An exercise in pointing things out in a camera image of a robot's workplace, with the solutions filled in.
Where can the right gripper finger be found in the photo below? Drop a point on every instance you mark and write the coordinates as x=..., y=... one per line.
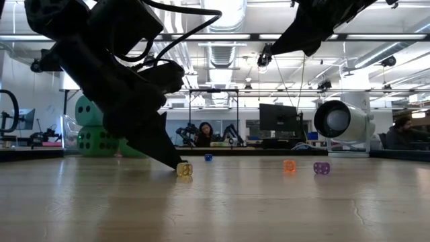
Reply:
x=297, y=40

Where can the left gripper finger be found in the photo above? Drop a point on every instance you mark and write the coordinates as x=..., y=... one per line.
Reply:
x=154, y=144

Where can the large green foam die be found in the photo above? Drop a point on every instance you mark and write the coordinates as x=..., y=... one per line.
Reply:
x=95, y=141
x=129, y=152

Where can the large teal foam die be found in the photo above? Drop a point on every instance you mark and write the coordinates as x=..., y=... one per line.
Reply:
x=85, y=112

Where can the small yellow die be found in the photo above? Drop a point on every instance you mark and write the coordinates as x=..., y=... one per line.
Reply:
x=184, y=169

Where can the small blue die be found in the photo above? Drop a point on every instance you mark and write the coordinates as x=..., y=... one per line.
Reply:
x=208, y=157

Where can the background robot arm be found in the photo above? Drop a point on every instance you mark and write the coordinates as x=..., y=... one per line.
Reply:
x=186, y=132
x=231, y=134
x=43, y=136

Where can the black ceiling spotlight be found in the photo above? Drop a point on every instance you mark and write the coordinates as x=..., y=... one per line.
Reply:
x=263, y=61
x=324, y=84
x=389, y=61
x=34, y=66

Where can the person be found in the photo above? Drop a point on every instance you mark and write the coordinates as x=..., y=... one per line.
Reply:
x=205, y=134
x=403, y=134

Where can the clear plastic bin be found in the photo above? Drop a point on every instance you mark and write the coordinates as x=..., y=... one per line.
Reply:
x=69, y=131

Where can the black monitor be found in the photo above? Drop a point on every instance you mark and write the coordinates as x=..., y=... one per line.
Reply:
x=278, y=117

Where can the grey-screen monitor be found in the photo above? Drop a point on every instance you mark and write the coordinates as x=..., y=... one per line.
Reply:
x=28, y=117

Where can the blue box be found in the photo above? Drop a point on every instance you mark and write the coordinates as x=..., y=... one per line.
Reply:
x=312, y=135

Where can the small orange die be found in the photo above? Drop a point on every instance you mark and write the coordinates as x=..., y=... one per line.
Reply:
x=289, y=165

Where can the small purple die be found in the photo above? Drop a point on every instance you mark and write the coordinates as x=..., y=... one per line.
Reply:
x=321, y=168

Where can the overhead frame beam with lights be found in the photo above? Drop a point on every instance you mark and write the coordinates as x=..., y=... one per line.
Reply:
x=255, y=37

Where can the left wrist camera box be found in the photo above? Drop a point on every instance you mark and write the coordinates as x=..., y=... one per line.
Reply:
x=164, y=75

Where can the large silver ventilation duct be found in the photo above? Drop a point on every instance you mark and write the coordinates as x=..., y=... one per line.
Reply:
x=235, y=20

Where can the slim silver ventilation duct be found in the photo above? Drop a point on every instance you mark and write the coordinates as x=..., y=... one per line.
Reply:
x=379, y=53

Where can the white cylindrical camera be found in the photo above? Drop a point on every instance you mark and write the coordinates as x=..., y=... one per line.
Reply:
x=346, y=124

